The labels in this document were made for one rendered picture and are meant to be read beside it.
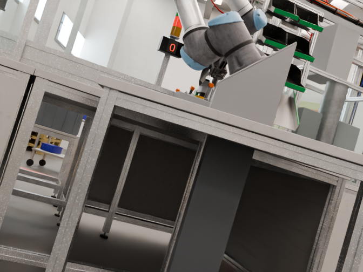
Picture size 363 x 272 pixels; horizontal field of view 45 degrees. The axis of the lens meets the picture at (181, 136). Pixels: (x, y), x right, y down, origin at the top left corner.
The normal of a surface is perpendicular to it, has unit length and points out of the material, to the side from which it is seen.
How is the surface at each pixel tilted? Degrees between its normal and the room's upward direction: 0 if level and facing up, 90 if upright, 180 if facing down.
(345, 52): 90
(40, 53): 90
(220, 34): 115
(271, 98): 90
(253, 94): 90
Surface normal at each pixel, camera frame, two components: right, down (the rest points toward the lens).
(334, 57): 0.32, 0.05
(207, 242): 0.02, -0.04
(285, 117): 0.32, -0.68
